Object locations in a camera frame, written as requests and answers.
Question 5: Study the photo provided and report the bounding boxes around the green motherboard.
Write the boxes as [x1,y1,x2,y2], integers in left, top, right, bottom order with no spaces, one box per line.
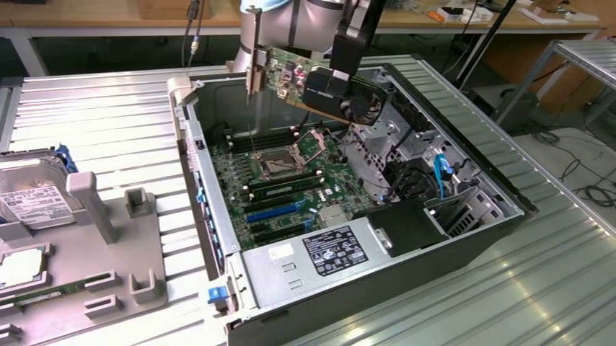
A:
[206,125,383,250]

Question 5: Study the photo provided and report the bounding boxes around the blue disk carrier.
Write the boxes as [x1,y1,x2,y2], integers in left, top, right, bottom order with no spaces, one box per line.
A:
[50,143,79,177]

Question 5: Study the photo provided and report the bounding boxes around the metal socket cover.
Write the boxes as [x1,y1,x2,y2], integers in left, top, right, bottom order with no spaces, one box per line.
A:
[288,128,332,163]

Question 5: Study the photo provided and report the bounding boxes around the grey power supply unit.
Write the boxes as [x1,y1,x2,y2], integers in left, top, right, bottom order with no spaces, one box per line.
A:
[240,216,401,311]

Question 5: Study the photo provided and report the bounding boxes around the long black expansion slot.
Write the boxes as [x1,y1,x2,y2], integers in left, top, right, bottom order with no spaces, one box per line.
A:
[242,200,298,216]

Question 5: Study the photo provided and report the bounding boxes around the blue flat wire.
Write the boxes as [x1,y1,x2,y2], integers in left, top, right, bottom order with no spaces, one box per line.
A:
[432,154,456,201]

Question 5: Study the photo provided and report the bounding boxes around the blue case latch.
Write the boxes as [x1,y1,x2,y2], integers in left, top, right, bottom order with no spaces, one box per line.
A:
[204,285,229,303]

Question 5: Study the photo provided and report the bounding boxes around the installed RAM stick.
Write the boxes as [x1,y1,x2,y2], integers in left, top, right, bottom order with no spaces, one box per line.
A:
[248,173,325,201]

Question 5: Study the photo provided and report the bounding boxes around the green graphics card with fan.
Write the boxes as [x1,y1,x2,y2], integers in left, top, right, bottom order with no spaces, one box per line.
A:
[244,6,391,128]

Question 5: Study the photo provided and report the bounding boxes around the black power wire bundle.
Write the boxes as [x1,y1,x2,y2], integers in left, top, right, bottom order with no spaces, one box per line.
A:
[384,161,440,203]

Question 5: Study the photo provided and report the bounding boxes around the brown cabinet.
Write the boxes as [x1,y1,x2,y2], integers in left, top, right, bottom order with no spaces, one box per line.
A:
[480,33,604,113]

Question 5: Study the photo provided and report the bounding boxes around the black open PC case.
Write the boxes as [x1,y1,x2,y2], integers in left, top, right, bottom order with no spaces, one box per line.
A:
[175,61,539,346]

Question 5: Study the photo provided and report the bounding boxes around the black fan shroud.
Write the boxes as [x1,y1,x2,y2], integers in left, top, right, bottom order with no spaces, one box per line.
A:
[353,199,452,259]

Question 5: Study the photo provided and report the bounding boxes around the black floor cables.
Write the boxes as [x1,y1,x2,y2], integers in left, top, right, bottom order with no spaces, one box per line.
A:
[528,129,616,209]

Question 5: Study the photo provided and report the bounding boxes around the CPU socket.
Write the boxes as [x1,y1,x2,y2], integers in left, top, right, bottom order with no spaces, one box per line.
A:
[254,146,302,179]

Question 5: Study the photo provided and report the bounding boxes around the slanted metal disk bay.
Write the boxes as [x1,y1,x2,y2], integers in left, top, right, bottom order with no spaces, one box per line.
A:
[421,186,512,239]

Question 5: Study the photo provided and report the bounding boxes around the grey parts rack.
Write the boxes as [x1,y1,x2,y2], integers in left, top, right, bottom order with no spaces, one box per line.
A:
[0,171,170,346]

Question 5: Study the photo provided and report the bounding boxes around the orange and white box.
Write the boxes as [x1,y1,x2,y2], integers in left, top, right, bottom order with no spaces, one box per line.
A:
[427,9,464,24]

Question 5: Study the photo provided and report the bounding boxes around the metal frame table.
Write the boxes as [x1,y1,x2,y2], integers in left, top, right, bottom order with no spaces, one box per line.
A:
[492,38,616,128]

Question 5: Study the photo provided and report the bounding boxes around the thin locking lever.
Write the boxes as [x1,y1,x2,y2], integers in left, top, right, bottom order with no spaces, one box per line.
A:
[246,123,258,159]

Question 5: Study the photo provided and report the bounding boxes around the wooden desk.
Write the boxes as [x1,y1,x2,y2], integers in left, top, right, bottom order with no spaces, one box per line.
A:
[0,0,608,77]

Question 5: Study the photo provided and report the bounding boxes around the black looped wire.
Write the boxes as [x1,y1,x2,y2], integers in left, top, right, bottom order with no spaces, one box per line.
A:
[297,110,338,131]

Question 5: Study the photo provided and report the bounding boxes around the black stand pole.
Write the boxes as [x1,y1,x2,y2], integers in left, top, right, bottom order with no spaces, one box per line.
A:
[453,0,519,88]

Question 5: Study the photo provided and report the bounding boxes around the silver chipset heatsink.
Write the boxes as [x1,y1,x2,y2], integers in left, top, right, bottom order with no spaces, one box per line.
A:
[318,205,351,223]

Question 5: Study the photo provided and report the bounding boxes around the metal drive cage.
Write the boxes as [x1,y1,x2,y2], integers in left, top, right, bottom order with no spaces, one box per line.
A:
[345,96,436,189]

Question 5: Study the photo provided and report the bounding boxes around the black RAM slot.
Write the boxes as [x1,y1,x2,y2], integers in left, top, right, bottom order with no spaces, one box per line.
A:
[229,129,296,146]
[230,134,298,151]

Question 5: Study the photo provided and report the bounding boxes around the green RAM stick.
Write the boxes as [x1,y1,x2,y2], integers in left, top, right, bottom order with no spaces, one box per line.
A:
[0,280,94,310]

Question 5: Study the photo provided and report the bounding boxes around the thin cable with connector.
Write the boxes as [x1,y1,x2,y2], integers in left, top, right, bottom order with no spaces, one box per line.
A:
[181,0,202,68]

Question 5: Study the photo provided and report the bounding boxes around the black box on floor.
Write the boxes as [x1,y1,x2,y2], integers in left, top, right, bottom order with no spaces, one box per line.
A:
[468,84,539,135]

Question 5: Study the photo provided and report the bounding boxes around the beige corner bracket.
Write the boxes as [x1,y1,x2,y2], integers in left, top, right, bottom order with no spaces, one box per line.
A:
[167,75,206,145]

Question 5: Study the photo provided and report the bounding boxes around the silver hard disk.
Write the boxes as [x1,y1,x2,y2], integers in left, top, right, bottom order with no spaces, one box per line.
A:
[0,152,79,232]

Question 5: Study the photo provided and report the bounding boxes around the silver CPU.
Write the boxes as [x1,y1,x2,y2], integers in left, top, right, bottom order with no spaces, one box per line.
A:
[0,251,46,290]

